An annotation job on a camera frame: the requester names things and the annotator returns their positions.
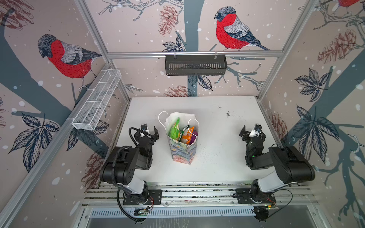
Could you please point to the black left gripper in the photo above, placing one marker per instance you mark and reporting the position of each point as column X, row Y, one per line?
column 154, row 137

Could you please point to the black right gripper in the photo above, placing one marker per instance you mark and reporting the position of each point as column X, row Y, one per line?
column 245, row 138

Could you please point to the green chips bag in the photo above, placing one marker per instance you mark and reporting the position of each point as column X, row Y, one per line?
column 175, row 131

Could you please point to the orange Fox's candy bag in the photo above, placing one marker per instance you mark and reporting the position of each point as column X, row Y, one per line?
column 187, row 138

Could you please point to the floral paper gift bag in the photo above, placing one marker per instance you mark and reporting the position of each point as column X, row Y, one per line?
column 181, row 152

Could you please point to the purple snack bag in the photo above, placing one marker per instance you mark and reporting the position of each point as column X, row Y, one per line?
column 194, row 136

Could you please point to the green yellow Fox's candy bag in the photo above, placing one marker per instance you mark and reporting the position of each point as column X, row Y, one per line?
column 184, row 132

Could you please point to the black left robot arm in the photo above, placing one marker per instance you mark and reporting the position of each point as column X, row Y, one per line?
column 119, row 168

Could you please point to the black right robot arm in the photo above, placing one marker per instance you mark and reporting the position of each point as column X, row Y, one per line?
column 290, row 165

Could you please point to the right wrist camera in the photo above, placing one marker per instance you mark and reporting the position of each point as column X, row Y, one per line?
column 255, row 133

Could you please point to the white mesh wire basket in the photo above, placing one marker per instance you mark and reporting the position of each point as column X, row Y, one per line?
column 92, row 110

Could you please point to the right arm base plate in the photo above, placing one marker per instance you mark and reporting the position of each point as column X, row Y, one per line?
column 248, row 196

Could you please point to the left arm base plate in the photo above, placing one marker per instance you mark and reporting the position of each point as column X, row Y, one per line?
column 151, row 197

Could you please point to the black wire basket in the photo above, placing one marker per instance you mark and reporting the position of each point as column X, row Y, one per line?
column 195, row 65

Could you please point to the aluminium rail base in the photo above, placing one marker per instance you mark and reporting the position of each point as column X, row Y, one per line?
column 214, row 200

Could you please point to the horizontal aluminium frame bar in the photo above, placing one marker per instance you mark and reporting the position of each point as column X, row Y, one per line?
column 145, row 55

